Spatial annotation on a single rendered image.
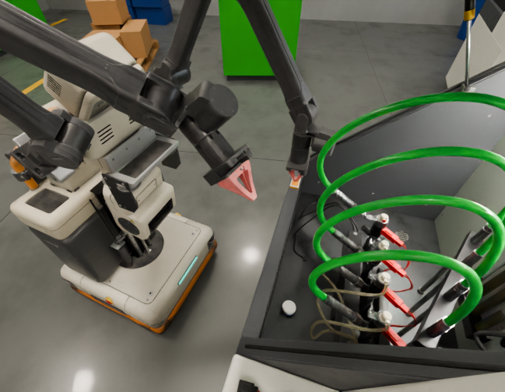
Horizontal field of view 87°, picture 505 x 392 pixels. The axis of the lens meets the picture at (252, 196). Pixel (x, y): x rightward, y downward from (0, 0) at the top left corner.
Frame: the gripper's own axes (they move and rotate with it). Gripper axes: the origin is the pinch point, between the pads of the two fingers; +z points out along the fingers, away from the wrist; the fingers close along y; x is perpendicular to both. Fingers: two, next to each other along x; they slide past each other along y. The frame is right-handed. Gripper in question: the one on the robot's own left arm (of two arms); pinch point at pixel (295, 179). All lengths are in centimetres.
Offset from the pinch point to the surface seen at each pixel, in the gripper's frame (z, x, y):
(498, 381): -32, -28, -58
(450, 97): -44, -24, -23
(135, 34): 49, 270, 279
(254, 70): 79, 101, 283
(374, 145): -13.3, -22.3, 8.7
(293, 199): 2.1, -1.0, -7.6
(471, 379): -29, -27, -58
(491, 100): -45, -29, -23
